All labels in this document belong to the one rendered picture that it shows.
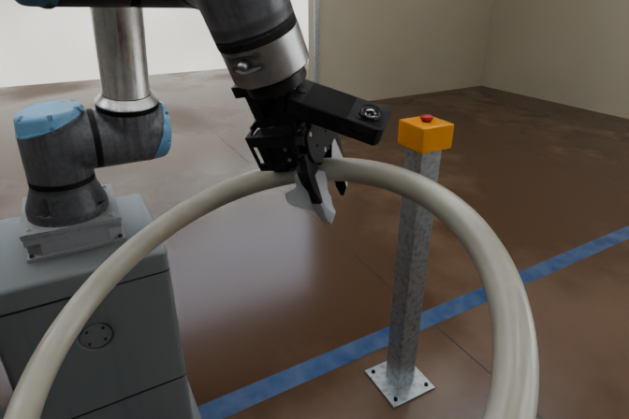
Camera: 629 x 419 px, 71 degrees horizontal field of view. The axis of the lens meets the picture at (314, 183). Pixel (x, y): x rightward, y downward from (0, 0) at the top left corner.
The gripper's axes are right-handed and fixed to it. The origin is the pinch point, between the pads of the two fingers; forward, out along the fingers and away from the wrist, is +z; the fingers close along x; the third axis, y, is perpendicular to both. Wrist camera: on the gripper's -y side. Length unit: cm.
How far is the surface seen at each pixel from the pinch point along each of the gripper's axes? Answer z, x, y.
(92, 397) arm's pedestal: 54, 19, 81
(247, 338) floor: 122, -38, 95
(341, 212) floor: 166, -162, 102
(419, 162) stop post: 46, -66, 9
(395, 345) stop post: 116, -43, 25
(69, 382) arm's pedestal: 45, 19, 81
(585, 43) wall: 263, -570, -75
